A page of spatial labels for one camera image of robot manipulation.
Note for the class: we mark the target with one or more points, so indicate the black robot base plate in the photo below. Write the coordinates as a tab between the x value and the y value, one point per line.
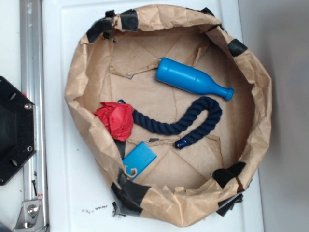
17	131

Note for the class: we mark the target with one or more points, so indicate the brown paper bin with tape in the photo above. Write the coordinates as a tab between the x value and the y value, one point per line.
117	60

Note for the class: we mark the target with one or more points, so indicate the blue rectangular block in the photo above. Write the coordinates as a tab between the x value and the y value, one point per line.
138	159

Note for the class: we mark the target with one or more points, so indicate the blue plastic bottle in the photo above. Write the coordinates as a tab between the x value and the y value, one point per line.
190	79

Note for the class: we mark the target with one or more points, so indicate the aluminium extrusion rail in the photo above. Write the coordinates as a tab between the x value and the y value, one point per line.
35	170

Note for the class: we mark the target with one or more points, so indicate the crumpled red paper ball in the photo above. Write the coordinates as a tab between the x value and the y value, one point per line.
117	119

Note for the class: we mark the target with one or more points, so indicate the white tray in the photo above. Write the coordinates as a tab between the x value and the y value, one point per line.
79	197

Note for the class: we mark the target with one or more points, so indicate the metal corner bracket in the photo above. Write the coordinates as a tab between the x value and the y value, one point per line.
31	217

